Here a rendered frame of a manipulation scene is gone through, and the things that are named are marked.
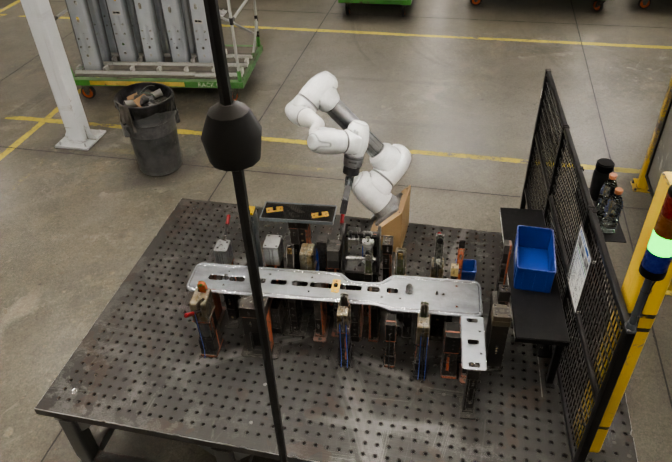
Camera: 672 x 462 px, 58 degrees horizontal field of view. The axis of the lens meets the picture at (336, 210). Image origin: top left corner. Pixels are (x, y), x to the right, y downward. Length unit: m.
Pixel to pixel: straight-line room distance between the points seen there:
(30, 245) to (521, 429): 3.88
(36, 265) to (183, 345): 2.17
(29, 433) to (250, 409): 1.58
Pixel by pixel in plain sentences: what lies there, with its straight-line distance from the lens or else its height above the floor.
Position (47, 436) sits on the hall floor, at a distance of 3.96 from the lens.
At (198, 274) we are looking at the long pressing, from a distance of 3.02.
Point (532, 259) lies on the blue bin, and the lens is 3.04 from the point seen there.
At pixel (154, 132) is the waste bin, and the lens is 5.39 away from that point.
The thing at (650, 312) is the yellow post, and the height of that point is 1.52.
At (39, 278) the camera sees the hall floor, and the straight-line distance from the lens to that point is 4.94.
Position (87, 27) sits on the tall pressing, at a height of 0.77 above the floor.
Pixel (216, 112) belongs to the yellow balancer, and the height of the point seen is 2.87.
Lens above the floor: 3.01
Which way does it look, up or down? 37 degrees down
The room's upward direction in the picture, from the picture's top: 2 degrees counter-clockwise
